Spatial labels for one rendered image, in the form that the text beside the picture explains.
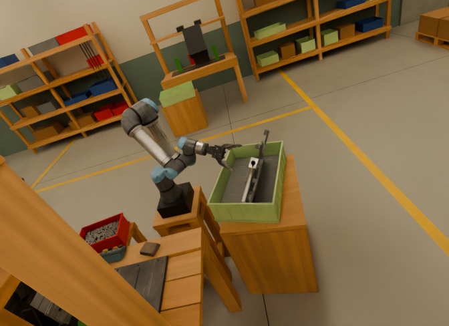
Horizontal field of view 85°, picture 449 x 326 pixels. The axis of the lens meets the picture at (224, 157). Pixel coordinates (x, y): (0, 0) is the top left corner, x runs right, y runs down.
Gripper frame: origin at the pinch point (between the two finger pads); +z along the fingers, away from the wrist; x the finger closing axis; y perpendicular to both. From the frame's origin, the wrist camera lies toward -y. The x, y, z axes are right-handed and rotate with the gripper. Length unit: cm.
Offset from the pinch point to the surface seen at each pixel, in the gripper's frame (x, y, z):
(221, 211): -33.5, -16.2, -3.5
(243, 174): -7.8, -46.1, 1.0
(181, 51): 229, -403, -247
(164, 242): -59, -5, -30
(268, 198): -17.8, -23.1, 22.3
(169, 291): -73, 15, -14
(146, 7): 279, -334, -319
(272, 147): 18, -52, 17
